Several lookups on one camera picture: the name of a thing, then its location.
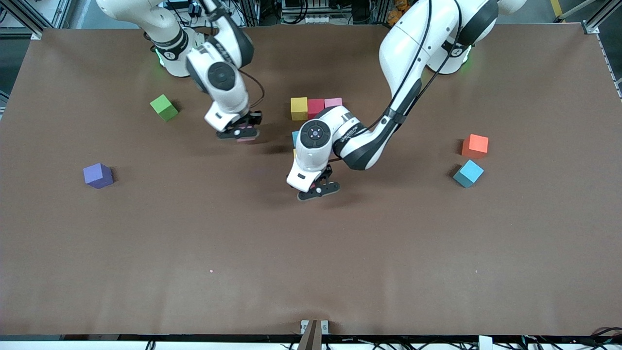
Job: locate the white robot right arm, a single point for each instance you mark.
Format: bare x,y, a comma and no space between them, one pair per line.
221,78

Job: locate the aluminium frame post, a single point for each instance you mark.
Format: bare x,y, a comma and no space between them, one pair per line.
379,10
250,10

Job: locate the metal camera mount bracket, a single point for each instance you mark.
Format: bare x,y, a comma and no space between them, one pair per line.
313,330

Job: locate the orange foam cube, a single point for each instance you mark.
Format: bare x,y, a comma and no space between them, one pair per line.
475,146

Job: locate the purple foam cube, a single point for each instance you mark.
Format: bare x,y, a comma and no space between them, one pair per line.
97,175

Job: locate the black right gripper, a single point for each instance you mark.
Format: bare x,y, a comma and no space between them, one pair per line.
253,118

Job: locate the white electrical box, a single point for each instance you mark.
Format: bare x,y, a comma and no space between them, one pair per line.
311,19

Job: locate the pink foam cube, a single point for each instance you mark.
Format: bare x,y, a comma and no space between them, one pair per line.
334,102
247,139

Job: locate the green foam cube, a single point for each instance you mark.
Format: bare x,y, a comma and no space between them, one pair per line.
164,108

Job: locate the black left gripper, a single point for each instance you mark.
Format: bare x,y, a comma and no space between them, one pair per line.
327,172

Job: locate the light blue foam cube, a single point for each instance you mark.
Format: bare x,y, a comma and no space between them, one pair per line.
295,137
469,173

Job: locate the crimson foam cube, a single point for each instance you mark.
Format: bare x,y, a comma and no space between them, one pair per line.
316,108

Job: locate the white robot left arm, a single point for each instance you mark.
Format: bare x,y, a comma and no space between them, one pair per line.
340,136

